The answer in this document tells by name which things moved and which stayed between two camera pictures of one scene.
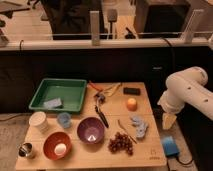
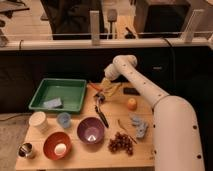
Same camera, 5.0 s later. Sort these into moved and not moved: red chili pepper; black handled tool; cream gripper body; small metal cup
Moved: cream gripper body
Not moved: small metal cup; red chili pepper; black handled tool
